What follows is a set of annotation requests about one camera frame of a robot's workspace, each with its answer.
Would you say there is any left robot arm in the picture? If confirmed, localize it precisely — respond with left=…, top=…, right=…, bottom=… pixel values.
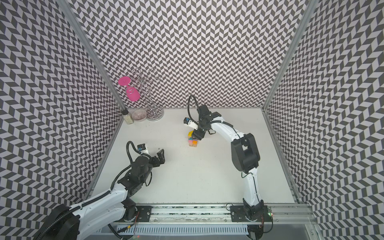
left=34, top=150, right=165, bottom=240

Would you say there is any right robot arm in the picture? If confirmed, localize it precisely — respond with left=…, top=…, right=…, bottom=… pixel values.
left=184, top=105, right=264, bottom=222

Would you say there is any striped ceramic bowl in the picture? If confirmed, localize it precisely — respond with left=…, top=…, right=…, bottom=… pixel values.
left=131, top=109, right=147, bottom=122

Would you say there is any glass spice jar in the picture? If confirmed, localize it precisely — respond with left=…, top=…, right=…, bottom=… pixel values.
left=122, top=109, right=134, bottom=125

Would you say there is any pink plastic wine glass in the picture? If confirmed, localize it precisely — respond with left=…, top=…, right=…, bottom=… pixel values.
left=118, top=76, right=141, bottom=102

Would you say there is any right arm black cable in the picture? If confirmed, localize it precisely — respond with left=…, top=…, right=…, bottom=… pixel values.
left=187, top=94, right=202, bottom=124

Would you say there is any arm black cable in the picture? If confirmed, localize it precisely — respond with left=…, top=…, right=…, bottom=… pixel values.
left=187, top=94, right=202, bottom=124
left=34, top=140, right=142, bottom=240

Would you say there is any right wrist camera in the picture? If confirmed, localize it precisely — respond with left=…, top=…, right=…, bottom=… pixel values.
left=184, top=118, right=199, bottom=130

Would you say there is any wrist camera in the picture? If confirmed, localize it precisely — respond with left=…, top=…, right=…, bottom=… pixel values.
left=137, top=144, right=149, bottom=154
left=184, top=118, right=199, bottom=130

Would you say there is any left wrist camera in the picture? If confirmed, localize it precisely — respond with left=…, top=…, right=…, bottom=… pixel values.
left=137, top=144, right=149, bottom=154

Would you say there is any chrome wire glass stand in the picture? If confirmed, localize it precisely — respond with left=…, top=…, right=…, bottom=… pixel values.
left=133, top=68, right=164, bottom=122

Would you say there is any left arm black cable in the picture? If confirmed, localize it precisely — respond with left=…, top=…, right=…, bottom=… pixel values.
left=34, top=140, right=142, bottom=240

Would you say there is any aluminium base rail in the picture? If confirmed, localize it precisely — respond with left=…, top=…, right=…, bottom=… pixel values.
left=64, top=203, right=319, bottom=240

